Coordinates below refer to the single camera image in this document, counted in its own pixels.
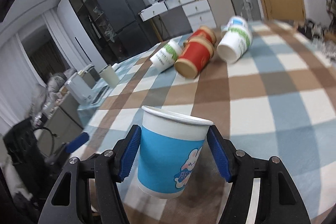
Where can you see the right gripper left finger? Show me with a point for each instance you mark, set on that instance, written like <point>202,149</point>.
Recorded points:
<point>86,191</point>

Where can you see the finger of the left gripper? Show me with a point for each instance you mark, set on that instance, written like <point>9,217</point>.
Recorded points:
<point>66,149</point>

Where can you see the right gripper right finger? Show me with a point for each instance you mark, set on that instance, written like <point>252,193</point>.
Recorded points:
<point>279,199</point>

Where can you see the blue rabbit paper cup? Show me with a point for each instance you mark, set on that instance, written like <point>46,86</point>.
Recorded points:
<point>171,144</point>

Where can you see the left green white paper cup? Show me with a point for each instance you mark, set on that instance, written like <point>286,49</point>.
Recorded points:
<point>166,56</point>

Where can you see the green white paper cup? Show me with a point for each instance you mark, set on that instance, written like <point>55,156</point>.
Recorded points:
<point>234,43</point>
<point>166,56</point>

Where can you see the front red paper cup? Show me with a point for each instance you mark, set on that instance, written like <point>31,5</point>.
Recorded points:
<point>196,55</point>

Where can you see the red paper cup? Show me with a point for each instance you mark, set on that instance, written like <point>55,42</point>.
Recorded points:
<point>203,32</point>
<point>196,55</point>

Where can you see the right green white paper cup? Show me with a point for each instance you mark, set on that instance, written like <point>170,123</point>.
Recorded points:
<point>234,43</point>

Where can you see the rear red paper cup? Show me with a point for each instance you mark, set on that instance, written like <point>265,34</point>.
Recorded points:
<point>203,32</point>

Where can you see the rear blue white paper cup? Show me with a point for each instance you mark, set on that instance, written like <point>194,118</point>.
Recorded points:
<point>235,20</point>

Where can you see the smartphone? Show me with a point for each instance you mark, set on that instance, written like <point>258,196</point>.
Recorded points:
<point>100,94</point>

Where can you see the white appliance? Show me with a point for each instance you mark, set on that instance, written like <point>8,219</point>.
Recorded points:
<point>79,89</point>

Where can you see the beige tumbler mug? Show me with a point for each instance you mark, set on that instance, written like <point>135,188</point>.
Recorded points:
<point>109,76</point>

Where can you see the checkered tablecloth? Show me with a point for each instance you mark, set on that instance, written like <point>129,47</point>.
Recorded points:
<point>277,100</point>

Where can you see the dark glass cabinet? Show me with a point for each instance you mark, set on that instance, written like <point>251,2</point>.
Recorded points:
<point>96,25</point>

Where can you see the black refrigerator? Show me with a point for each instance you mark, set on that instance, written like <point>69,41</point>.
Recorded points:
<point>128,34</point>

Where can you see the white drawer desk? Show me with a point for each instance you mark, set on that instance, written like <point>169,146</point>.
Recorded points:
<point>172,18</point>

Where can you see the beige suitcase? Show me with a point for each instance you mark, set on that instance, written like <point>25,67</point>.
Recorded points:
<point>222,11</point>

